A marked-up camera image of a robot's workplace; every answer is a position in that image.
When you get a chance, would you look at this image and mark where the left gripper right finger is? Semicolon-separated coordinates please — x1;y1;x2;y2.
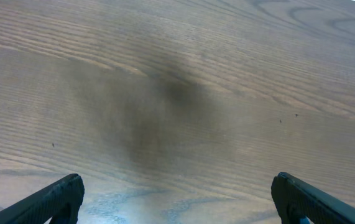
271;172;355;224

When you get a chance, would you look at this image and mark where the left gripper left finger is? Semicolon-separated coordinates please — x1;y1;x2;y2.
0;174;85;224

